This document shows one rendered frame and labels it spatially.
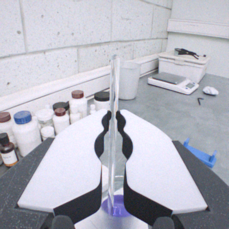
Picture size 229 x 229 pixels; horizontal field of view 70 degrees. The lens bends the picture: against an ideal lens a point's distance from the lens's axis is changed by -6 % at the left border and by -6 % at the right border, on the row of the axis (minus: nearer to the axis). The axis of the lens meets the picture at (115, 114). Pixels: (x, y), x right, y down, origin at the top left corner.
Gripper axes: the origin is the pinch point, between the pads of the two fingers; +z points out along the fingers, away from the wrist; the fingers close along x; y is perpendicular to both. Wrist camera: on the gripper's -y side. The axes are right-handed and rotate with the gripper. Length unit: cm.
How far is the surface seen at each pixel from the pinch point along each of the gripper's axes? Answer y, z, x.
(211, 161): 24.5, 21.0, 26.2
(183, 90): 23, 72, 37
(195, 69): 17, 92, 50
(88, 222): 17.2, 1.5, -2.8
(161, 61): 15, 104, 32
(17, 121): 15.3, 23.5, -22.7
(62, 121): 19.7, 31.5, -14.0
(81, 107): 19.0, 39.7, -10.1
